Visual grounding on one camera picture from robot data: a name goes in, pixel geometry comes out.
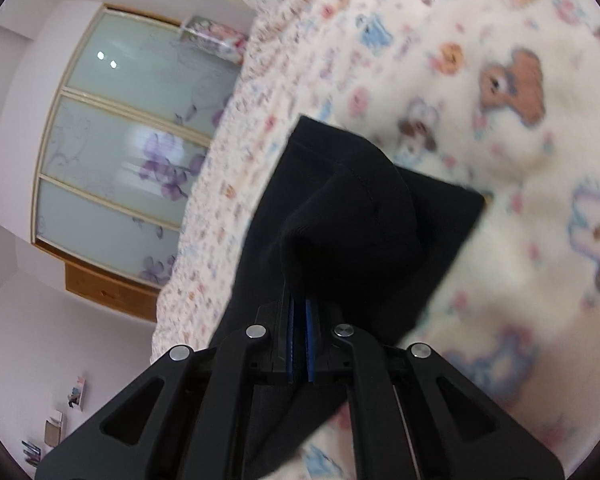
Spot black pants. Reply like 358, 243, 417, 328
206, 114, 488, 480

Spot small white wall shelf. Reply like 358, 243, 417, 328
68, 376, 86, 412

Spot wooden room door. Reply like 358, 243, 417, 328
64, 263, 159, 322

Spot clear tube of plush toys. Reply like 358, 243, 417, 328
179, 15, 248, 65

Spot glass sliding door wardrobe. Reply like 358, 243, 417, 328
33, 6, 239, 289

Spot white wall shelf with box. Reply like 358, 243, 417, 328
44, 410, 64, 448

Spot cartoon print fleece bedspread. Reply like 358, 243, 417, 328
152, 0, 600, 476

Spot wall shelf with books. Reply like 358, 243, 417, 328
21, 440, 42, 468

